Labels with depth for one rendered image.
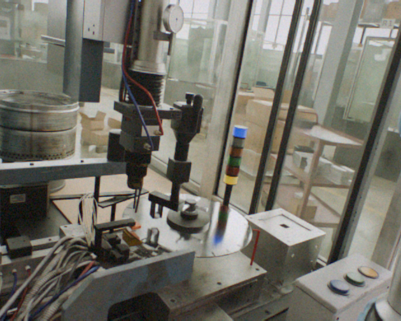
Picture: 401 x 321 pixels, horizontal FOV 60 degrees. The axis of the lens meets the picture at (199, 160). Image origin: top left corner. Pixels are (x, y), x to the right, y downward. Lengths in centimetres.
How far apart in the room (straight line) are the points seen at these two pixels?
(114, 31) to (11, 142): 75
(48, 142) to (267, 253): 83
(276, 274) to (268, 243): 9
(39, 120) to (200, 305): 83
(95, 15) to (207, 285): 62
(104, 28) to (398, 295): 69
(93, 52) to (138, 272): 45
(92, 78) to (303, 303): 69
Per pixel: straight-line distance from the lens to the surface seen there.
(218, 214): 97
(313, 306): 88
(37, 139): 134
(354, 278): 96
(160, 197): 82
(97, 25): 72
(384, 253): 110
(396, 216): 106
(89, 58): 79
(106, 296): 64
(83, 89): 79
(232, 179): 114
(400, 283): 70
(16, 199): 110
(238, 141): 110
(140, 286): 66
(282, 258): 104
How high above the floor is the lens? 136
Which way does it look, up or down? 17 degrees down
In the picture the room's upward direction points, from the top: 9 degrees clockwise
